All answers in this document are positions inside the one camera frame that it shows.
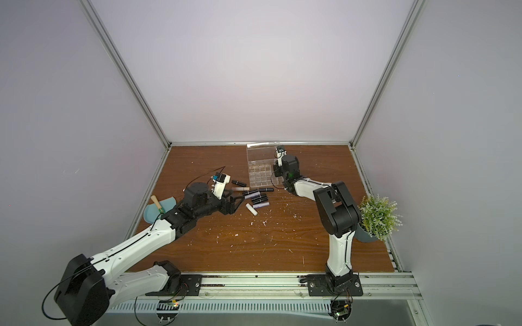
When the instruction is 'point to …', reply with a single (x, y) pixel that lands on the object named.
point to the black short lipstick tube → (266, 189)
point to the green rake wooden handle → (161, 210)
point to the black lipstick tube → (239, 183)
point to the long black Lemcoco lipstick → (250, 191)
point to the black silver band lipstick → (262, 200)
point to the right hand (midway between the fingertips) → (282, 155)
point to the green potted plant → (378, 217)
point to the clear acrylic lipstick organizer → (261, 159)
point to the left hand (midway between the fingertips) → (240, 195)
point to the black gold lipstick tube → (263, 195)
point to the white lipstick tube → (251, 209)
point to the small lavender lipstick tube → (261, 205)
